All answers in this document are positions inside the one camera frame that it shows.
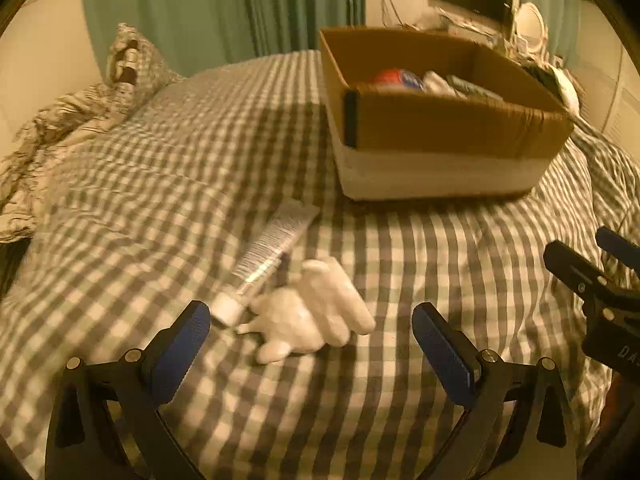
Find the white hand figurine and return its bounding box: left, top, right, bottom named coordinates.
left=235, top=257, right=376, bottom=364

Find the white cream tube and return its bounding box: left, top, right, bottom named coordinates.
left=209, top=198, right=319, bottom=326

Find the chair with black clothes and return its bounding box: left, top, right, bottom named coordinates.
left=521, top=61, right=580, bottom=115

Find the grey white checkered duvet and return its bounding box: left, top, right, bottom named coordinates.
left=1, top=51, right=639, bottom=479

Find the brown cardboard box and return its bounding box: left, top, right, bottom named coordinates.
left=319, top=27, right=573, bottom=200

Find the white oval vanity mirror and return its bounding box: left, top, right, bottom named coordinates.
left=514, top=2, right=548, bottom=54

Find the floral patterned blanket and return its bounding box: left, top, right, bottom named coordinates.
left=1, top=82, right=136, bottom=244

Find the green right curtain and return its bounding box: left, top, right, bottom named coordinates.
left=521, top=0, right=580, bottom=64

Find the green curtain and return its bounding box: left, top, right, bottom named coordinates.
left=521, top=0, right=580, bottom=64
left=82, top=0, right=364, bottom=76

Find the checkered pillow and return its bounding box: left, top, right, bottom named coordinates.
left=105, top=23, right=184, bottom=112

